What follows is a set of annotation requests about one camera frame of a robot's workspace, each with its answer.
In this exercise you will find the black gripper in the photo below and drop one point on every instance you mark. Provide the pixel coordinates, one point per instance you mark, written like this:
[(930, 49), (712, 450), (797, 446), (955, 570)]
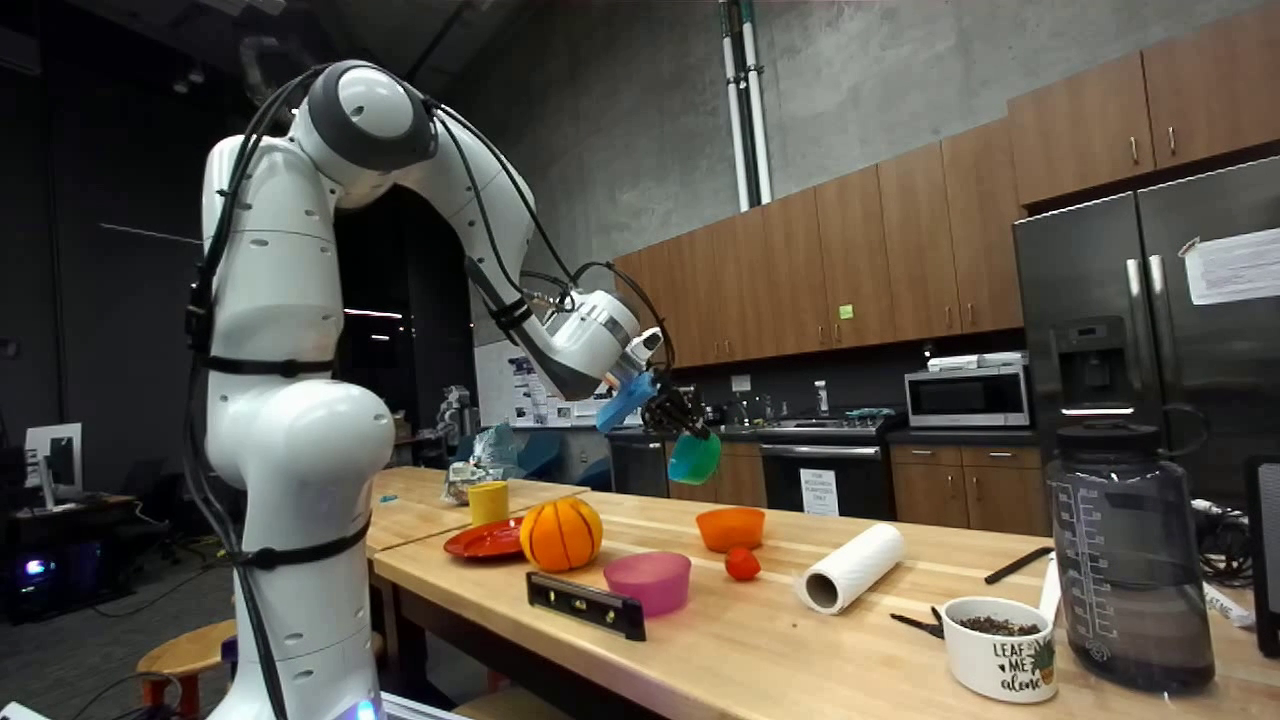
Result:
[(668, 404)]

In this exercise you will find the green plastic bowl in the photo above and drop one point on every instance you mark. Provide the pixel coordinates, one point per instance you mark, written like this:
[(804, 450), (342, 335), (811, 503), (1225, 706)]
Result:
[(696, 456)]

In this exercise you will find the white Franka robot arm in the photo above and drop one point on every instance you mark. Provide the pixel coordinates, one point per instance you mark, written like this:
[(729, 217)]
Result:
[(302, 453)]

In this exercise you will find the orange plastic bowl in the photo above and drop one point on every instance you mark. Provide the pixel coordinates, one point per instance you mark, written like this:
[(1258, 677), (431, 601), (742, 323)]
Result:
[(729, 529)]

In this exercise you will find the pink plastic bowl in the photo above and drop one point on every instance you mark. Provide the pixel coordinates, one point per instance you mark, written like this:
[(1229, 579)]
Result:
[(649, 586)]

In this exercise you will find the white paper on oven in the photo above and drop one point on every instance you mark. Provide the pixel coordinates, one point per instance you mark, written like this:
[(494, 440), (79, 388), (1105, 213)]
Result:
[(817, 488)]

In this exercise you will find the black built-in oven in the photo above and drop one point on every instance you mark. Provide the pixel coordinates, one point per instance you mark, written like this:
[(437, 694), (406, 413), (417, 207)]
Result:
[(833, 472)]

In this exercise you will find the red green toy tomato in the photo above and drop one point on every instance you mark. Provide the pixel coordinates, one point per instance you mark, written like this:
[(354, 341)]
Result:
[(742, 567)]

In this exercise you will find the orange toy pumpkin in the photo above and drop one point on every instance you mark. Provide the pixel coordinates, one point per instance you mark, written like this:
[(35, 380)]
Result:
[(561, 533)]

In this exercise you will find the brown upper cabinet row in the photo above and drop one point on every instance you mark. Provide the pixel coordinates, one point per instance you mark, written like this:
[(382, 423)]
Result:
[(827, 264)]

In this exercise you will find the black spirit level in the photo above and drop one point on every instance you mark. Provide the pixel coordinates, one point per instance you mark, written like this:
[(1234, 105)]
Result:
[(584, 605)]

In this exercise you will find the white paper towel roll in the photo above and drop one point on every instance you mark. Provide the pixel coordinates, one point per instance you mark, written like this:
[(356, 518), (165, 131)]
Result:
[(853, 570)]

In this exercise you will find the yellow mug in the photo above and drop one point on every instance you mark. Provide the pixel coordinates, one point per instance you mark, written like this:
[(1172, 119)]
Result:
[(489, 503)]

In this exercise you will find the clear plastic snack bag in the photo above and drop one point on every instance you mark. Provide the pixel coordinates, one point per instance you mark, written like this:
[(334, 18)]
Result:
[(462, 479)]

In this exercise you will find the red plate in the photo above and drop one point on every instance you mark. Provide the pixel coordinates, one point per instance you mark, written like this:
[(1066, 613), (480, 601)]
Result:
[(480, 540)]

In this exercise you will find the steel microwave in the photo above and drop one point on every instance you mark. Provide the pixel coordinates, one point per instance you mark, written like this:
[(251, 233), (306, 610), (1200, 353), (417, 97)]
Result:
[(966, 399)]

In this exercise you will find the brown lower cabinet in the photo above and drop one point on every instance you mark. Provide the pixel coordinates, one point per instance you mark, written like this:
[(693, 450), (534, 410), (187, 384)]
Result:
[(966, 487)]

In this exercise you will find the black pen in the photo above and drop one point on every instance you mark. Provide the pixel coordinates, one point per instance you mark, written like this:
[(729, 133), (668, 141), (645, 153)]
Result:
[(1018, 567)]

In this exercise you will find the white printed mug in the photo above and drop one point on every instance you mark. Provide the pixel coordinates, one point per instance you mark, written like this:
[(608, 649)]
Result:
[(1000, 663)]

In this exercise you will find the black steel fridge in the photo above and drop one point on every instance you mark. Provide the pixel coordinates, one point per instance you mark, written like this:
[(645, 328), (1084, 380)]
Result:
[(1135, 335)]

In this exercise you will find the dark transparent water jug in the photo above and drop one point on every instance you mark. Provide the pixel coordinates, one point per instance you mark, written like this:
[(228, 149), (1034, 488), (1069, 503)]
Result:
[(1130, 572)]

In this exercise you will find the brown cabinet above fridge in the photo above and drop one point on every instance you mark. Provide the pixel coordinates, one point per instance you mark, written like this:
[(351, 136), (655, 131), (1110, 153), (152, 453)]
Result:
[(1144, 105)]

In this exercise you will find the round wooden stool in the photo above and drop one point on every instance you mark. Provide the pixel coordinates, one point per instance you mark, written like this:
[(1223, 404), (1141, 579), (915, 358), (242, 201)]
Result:
[(187, 649)]

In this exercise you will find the white paper on fridge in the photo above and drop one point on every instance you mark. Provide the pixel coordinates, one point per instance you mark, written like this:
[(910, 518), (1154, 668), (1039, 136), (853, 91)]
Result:
[(1234, 264)]

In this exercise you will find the small computer monitor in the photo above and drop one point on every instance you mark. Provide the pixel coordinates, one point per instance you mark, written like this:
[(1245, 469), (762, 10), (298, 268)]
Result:
[(52, 461)]

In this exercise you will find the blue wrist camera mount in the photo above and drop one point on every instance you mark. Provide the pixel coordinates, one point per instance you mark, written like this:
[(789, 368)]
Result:
[(624, 402)]

